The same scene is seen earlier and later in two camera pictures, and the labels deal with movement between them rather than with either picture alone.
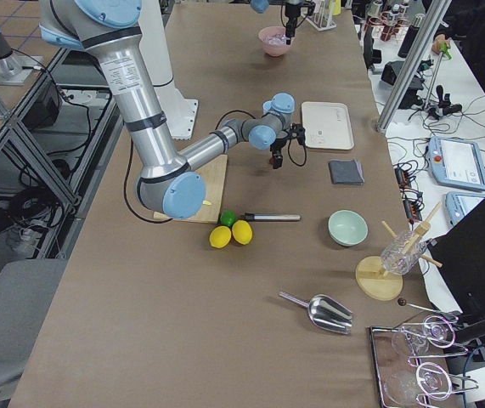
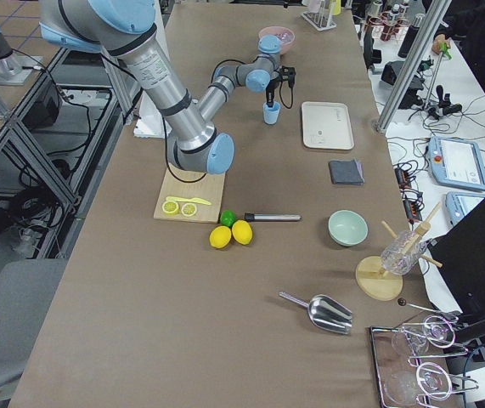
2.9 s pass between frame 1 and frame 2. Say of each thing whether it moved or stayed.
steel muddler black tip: stayed
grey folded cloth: stayed
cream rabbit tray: stayed
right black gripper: moved
